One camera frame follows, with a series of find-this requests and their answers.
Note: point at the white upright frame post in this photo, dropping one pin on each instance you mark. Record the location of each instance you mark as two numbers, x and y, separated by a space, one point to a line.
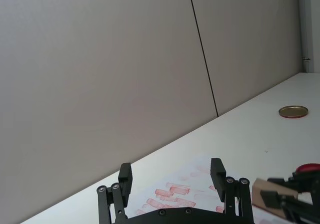
305 21

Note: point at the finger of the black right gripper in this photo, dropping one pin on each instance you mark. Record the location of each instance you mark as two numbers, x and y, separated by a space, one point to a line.
270 199
300 182

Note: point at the small metal latch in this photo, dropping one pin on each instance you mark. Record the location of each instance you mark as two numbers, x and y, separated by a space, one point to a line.
306 58

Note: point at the white sheet with red blocks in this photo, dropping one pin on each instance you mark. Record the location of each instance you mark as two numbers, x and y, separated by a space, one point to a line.
190 176

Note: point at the round gold metal lid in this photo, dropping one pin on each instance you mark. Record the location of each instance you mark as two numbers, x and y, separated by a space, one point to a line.
293 111

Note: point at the red round object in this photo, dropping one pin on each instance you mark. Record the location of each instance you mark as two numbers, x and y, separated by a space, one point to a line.
308 167

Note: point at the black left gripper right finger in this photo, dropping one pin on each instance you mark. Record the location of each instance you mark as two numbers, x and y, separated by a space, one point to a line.
220 181

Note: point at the brown cardboard piece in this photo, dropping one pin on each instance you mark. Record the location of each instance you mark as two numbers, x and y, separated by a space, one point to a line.
282 190

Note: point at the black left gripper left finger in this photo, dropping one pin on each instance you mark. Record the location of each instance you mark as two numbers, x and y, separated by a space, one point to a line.
123 191

